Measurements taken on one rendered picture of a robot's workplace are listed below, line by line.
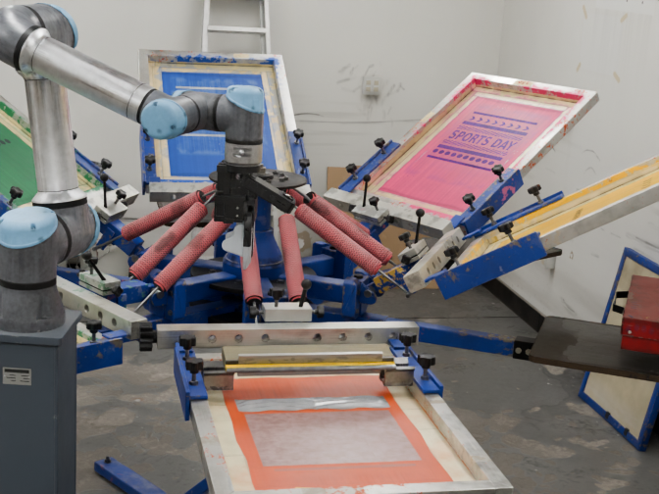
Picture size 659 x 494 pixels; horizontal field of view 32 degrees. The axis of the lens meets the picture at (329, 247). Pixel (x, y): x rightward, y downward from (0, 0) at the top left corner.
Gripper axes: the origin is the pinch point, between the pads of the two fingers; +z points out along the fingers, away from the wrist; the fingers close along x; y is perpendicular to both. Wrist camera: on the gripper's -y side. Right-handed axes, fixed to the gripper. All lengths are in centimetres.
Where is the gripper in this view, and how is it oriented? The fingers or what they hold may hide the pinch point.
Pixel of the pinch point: (249, 260)
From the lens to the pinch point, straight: 234.6
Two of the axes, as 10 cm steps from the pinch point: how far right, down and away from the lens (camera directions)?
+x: -0.2, 2.5, -9.7
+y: -10.0, -0.6, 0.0
